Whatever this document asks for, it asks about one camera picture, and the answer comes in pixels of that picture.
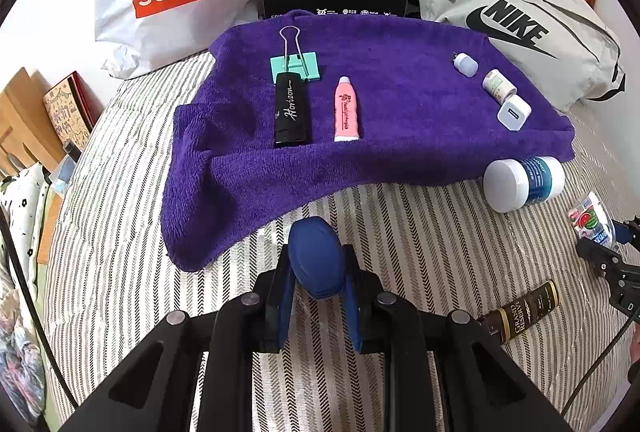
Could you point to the blue egg-shaped case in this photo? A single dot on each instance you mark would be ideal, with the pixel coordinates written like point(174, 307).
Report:
point(318, 257)

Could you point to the small white green-label bottle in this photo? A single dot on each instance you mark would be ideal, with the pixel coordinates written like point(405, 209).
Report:
point(498, 85)

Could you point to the brown patterned notebook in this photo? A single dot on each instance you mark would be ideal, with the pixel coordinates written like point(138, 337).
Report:
point(67, 111)

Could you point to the clear bottle silver cap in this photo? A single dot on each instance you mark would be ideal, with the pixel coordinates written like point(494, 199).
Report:
point(590, 219)

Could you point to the pastel floral blanket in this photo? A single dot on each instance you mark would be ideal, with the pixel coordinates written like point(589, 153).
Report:
point(20, 342)

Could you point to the purple towel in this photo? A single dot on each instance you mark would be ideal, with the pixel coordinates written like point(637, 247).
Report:
point(400, 146)

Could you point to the blue jar white lid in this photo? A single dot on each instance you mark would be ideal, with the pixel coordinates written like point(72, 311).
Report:
point(520, 184)

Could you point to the grey sling bag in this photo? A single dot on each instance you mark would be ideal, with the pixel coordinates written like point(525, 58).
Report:
point(510, 26)

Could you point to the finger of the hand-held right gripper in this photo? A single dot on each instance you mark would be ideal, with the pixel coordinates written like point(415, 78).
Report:
point(629, 233)
point(597, 254)

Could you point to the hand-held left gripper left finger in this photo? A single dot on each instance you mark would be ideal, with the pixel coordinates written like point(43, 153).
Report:
point(282, 307)

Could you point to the pink tube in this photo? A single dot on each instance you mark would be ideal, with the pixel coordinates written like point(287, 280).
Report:
point(347, 109)

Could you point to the clear plastic box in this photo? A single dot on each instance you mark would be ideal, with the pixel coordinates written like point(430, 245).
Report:
point(65, 164)

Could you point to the black rectangular case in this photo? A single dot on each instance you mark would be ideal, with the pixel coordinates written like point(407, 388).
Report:
point(292, 111)

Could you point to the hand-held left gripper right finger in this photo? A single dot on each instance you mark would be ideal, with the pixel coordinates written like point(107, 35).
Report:
point(356, 312)

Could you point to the brown gold tube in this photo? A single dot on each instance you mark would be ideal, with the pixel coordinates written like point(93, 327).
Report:
point(520, 312)

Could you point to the white floral pillow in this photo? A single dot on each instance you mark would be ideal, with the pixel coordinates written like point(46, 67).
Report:
point(22, 197)

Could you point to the white charger plug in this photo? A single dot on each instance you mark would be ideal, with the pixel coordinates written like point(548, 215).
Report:
point(513, 112)

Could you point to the teal binder clip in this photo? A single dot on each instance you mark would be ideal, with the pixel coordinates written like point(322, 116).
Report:
point(305, 64)

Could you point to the wooden headboard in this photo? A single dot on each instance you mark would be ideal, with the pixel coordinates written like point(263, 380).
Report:
point(25, 121)

